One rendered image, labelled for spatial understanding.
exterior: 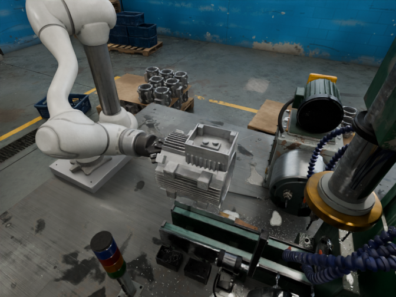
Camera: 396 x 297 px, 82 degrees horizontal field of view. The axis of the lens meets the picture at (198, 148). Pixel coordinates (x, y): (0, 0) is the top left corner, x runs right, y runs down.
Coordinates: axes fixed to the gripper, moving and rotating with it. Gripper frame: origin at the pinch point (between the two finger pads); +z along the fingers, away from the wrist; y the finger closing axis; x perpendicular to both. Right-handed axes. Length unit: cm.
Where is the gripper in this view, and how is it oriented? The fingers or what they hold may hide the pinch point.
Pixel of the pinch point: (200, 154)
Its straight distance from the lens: 66.4
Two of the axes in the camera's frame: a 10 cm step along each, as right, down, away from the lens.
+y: 3.7, -6.1, 7.0
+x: 1.1, 7.8, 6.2
